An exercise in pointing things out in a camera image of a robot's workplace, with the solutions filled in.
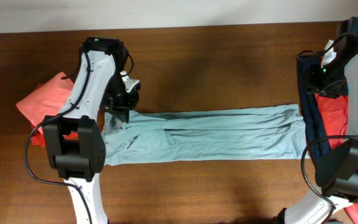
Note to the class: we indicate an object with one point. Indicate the red crumpled garment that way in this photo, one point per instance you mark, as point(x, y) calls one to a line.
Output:
point(334, 113)

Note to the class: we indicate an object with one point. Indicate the dark navy garment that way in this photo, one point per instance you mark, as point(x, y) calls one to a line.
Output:
point(309, 108)

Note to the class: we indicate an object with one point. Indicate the folded salmon pink shirt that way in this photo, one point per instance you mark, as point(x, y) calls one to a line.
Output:
point(47, 99)

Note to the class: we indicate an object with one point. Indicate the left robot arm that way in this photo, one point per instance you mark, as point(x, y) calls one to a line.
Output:
point(75, 147)

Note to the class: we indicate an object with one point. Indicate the light blue t-shirt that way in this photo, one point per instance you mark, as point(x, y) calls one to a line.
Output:
point(274, 132)

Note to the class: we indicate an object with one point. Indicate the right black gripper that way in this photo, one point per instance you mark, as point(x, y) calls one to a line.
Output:
point(312, 85)

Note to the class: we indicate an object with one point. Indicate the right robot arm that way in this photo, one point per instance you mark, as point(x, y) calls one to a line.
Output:
point(335, 157)

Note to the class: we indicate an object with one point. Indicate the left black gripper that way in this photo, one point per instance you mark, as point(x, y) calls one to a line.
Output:
point(122, 110)

